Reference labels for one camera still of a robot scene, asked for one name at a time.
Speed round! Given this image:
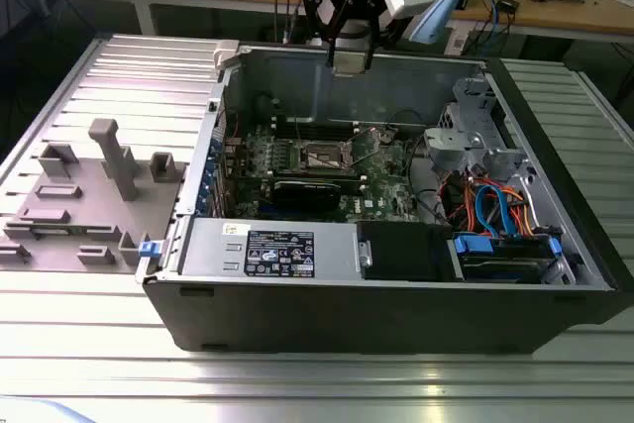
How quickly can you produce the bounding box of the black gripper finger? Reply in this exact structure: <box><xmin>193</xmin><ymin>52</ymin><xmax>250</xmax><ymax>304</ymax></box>
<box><xmin>364</xmin><ymin>13</ymin><xmax>385</xmax><ymax>71</ymax></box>
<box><xmin>301</xmin><ymin>0</ymin><xmax>343</xmax><ymax>68</ymax></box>

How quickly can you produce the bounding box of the white label card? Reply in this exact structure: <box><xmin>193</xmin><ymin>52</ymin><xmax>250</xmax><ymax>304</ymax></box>
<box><xmin>442</xmin><ymin>29</ymin><xmax>471</xmax><ymax>56</ymax></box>

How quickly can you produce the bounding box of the silver drive cage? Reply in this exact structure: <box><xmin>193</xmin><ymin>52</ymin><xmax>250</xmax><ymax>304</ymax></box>
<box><xmin>423</xmin><ymin>73</ymin><xmax>499</xmax><ymax>171</ymax></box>

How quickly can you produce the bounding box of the green motherboard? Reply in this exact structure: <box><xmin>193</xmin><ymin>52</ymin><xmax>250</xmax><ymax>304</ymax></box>
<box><xmin>220</xmin><ymin>123</ymin><xmax>422</xmax><ymax>224</ymax></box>

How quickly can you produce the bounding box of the black graphics card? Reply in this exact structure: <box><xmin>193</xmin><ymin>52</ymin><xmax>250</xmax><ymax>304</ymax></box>
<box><xmin>260</xmin><ymin>177</ymin><xmax>343</xmax><ymax>214</ymax></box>

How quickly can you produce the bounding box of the black drive bay box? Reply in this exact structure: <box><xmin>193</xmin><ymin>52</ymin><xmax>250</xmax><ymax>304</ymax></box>
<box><xmin>356</xmin><ymin>221</ymin><xmax>455</xmax><ymax>281</ymax></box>

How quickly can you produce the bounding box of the silver power supply unit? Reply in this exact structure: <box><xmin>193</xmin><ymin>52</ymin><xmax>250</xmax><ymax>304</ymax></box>
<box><xmin>180</xmin><ymin>217</ymin><xmax>361</xmax><ymax>280</ymax></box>

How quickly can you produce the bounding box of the hard disk in blue carrier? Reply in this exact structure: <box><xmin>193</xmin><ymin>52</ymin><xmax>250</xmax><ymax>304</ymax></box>
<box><xmin>448</xmin><ymin>232</ymin><xmax>564</xmax><ymax>285</ymax></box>

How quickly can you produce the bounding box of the black open PC case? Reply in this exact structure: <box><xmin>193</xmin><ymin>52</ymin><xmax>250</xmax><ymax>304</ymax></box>
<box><xmin>134</xmin><ymin>41</ymin><xmax>634</xmax><ymax>358</ymax></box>

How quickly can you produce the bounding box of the grey parts rack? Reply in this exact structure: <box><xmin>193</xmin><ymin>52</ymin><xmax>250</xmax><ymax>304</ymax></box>
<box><xmin>0</xmin><ymin>118</ymin><xmax>192</xmax><ymax>275</ymax></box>

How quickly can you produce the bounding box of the silver cage bracket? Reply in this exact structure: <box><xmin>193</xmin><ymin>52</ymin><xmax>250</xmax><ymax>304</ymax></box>
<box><xmin>424</xmin><ymin>126</ymin><xmax>484</xmax><ymax>166</ymax></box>

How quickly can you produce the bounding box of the blue wire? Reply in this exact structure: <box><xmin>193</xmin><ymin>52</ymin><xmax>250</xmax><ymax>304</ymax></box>
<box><xmin>473</xmin><ymin>184</ymin><xmax>511</xmax><ymax>239</ymax></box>

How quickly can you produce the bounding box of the orange wire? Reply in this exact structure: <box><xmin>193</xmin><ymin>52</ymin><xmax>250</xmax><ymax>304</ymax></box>
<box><xmin>497</xmin><ymin>187</ymin><xmax>537</xmax><ymax>239</ymax></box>

